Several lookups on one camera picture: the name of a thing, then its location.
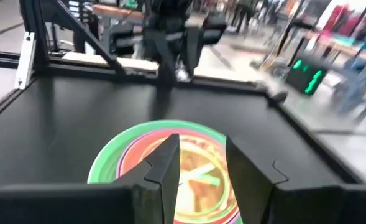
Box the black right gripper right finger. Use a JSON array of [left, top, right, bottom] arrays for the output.
[[226, 135, 288, 224]]

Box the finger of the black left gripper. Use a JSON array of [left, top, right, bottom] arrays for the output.
[[182, 29, 203, 78], [150, 32, 178, 88]]

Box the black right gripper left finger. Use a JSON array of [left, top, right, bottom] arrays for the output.
[[114, 133, 181, 224]]

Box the orange plastic plate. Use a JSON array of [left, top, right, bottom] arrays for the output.
[[119, 132, 239, 224]]

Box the magenta plastic plate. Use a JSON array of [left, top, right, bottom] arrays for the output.
[[116, 129, 242, 224]]

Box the black box with green lights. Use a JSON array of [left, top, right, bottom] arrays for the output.
[[285, 57, 328, 96]]

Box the black table mat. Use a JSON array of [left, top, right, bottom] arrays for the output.
[[0, 76, 351, 194]]

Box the black aluminium table frame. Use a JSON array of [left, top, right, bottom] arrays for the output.
[[0, 0, 364, 184]]

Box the white metal bracket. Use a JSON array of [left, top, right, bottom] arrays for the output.
[[14, 30, 37, 90]]

